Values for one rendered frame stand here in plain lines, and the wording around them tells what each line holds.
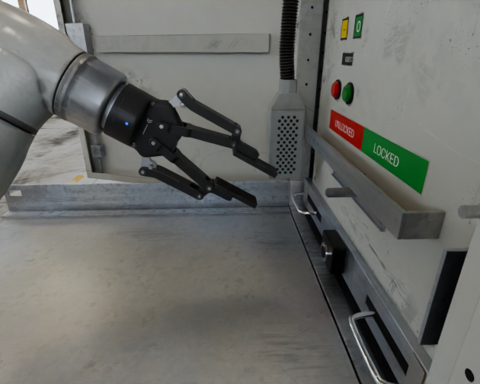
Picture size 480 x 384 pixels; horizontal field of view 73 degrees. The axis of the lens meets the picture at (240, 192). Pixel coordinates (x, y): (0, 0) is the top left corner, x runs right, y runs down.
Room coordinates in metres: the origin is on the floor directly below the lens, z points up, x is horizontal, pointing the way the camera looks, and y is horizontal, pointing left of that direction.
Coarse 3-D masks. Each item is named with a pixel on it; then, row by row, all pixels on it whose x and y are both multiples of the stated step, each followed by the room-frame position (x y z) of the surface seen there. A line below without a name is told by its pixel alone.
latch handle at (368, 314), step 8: (360, 312) 0.32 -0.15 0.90; (368, 312) 0.32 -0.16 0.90; (352, 320) 0.31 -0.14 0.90; (352, 328) 0.29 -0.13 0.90; (360, 336) 0.28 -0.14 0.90; (360, 344) 0.27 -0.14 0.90; (360, 352) 0.26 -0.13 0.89; (368, 352) 0.26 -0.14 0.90; (368, 360) 0.25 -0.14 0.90; (368, 368) 0.24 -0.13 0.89; (376, 376) 0.23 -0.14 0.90
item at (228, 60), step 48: (96, 0) 0.95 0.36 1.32; (144, 0) 0.92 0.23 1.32; (192, 0) 0.88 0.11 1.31; (240, 0) 0.85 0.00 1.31; (96, 48) 0.96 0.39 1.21; (144, 48) 0.90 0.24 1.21; (192, 48) 0.87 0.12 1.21; (240, 48) 0.83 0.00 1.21; (240, 96) 0.85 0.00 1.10; (96, 144) 0.95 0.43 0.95; (192, 144) 0.89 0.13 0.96
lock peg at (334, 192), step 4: (328, 188) 0.43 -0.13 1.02; (332, 188) 0.43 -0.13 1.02; (336, 188) 0.43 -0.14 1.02; (340, 188) 0.43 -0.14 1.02; (344, 188) 0.43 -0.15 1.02; (348, 188) 0.43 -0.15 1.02; (328, 192) 0.42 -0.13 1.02; (332, 192) 0.42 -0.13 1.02; (336, 192) 0.42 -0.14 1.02; (340, 192) 0.42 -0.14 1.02; (344, 192) 0.42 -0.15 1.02; (348, 192) 0.42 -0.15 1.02; (352, 192) 0.42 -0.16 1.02; (328, 196) 0.42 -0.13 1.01; (332, 196) 0.42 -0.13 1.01; (336, 196) 0.42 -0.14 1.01; (340, 196) 0.42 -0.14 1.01; (344, 196) 0.42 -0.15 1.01; (348, 196) 0.42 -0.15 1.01; (352, 196) 0.42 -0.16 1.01; (356, 196) 0.43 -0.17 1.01
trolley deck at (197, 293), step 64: (0, 256) 0.52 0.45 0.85; (64, 256) 0.52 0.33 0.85; (128, 256) 0.52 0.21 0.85; (192, 256) 0.52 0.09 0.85; (256, 256) 0.52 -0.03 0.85; (0, 320) 0.36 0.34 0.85; (64, 320) 0.36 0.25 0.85; (128, 320) 0.36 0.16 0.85; (192, 320) 0.36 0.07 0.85; (256, 320) 0.36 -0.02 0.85; (320, 320) 0.36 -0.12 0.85
